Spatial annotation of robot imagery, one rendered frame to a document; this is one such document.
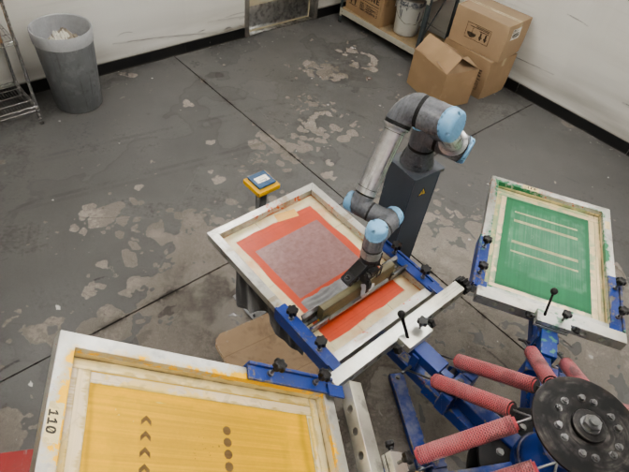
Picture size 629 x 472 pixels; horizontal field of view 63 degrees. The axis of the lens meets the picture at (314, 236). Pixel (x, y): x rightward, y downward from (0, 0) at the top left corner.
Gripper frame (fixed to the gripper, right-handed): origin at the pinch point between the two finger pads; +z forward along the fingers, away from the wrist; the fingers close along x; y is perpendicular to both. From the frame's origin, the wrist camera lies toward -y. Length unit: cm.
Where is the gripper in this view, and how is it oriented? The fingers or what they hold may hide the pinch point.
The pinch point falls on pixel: (357, 291)
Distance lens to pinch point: 200.6
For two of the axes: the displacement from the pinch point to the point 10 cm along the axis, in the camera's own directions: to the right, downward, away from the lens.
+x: -6.4, -6.0, 4.8
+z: -1.0, 6.9, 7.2
